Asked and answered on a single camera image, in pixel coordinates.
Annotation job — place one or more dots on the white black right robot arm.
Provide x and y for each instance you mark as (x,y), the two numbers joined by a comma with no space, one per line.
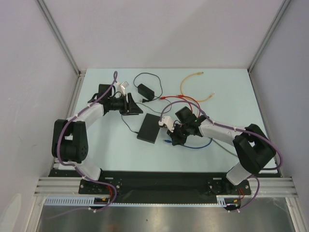
(252,147)

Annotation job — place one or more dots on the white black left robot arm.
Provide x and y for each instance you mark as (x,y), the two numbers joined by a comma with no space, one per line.
(70,142)

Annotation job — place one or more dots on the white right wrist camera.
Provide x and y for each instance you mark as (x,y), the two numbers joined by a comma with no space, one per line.
(167,122)

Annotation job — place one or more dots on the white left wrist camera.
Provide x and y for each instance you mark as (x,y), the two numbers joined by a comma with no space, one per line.
(121,87)

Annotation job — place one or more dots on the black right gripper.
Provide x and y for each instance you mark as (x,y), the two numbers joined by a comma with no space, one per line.
(178,134)

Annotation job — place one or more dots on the aluminium frame post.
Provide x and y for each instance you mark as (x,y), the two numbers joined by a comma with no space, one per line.
(269,34)
(59,37)

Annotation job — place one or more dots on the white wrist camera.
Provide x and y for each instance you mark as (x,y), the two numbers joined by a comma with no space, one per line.
(167,122)
(121,87)

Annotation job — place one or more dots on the right aluminium frame post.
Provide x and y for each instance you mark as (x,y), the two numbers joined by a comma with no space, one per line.
(269,34)

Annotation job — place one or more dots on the black network switch box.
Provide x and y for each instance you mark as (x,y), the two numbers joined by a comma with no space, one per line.
(149,129)

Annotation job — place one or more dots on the white slotted cable duct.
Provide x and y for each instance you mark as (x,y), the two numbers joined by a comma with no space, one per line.
(94,202)

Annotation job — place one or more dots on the aluminium front frame rail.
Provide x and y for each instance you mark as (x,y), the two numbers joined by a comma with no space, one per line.
(69,186)

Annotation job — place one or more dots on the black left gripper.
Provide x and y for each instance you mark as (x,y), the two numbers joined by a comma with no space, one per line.
(133,108)

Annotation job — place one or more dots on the left aluminium frame post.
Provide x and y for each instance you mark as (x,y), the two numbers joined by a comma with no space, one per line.
(59,37)

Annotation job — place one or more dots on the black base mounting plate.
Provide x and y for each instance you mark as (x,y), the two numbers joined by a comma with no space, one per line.
(157,187)

